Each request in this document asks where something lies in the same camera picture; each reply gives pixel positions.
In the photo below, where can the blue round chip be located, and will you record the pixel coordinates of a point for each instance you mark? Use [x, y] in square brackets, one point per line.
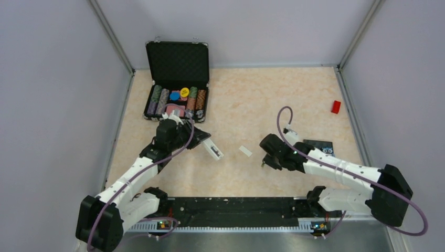
[174, 95]

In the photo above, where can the blue owl figure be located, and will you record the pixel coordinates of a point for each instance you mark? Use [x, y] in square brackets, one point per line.
[328, 151]

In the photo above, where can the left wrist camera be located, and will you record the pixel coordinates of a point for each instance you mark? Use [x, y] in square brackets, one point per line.
[172, 116]

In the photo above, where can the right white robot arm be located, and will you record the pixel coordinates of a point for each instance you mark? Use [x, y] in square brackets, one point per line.
[364, 191]

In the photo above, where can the dark grey building baseplate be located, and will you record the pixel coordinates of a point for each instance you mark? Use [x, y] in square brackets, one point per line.
[319, 144]

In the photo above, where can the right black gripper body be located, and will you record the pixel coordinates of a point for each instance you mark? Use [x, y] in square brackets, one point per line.
[273, 161]

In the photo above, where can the red building brick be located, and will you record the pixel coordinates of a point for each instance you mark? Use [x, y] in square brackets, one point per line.
[336, 106]

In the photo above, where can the white remote control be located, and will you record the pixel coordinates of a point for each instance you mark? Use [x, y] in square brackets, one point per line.
[212, 149]

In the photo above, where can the yellow round chip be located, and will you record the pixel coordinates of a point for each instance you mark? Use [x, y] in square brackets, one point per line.
[184, 92]

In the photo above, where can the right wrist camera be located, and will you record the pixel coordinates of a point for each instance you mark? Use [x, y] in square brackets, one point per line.
[291, 136]

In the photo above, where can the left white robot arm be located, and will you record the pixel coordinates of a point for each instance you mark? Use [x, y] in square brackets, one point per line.
[135, 181]

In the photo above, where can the white battery cover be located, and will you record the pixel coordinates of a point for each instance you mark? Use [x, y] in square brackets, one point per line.
[246, 151]

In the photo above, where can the black poker chip case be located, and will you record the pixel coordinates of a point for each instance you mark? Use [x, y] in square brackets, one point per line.
[175, 65]

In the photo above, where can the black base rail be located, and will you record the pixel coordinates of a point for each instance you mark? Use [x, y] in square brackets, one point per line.
[161, 215]

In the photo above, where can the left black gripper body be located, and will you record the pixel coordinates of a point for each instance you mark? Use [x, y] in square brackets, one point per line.
[183, 133]

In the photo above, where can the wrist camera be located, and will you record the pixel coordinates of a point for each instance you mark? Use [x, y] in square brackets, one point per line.
[291, 136]
[172, 116]

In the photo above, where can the pink playing card deck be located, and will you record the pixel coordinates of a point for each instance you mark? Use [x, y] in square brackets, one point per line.
[175, 110]

